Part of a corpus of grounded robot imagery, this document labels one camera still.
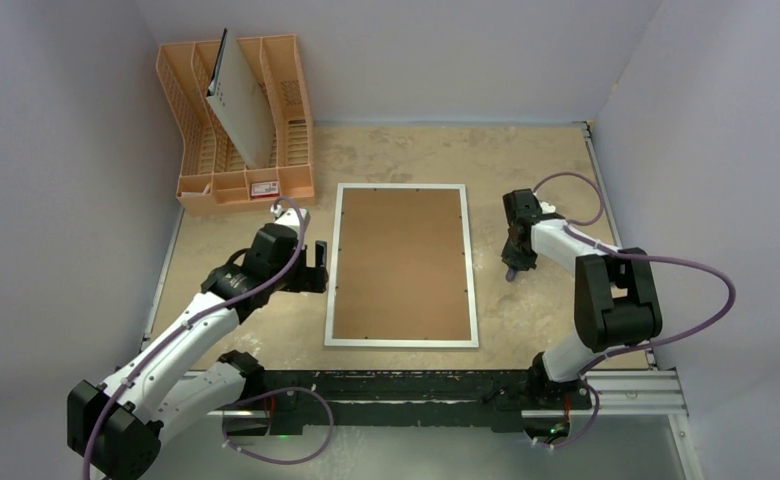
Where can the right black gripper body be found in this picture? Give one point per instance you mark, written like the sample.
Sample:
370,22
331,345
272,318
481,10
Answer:
518,250

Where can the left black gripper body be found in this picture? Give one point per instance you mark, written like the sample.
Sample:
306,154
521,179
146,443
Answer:
297,281

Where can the white picture frame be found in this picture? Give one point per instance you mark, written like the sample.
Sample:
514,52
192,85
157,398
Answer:
401,272

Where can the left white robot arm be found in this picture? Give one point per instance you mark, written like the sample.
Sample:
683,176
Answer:
120,424

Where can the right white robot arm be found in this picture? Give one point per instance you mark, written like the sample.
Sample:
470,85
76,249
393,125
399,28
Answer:
615,301

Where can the small red white box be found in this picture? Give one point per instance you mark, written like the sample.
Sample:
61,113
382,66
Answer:
264,189

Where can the orange plastic file organizer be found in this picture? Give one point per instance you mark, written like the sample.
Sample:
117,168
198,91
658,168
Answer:
214,178

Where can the white board in organizer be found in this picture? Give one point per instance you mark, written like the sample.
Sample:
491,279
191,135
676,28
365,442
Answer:
241,107

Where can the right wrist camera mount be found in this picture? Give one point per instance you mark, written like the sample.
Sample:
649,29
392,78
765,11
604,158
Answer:
546,208

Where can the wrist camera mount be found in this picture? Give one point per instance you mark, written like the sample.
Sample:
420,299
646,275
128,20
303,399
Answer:
297,220
546,208

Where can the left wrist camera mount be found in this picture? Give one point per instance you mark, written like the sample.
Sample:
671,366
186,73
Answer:
297,220

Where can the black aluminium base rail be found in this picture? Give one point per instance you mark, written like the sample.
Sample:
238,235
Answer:
498,400

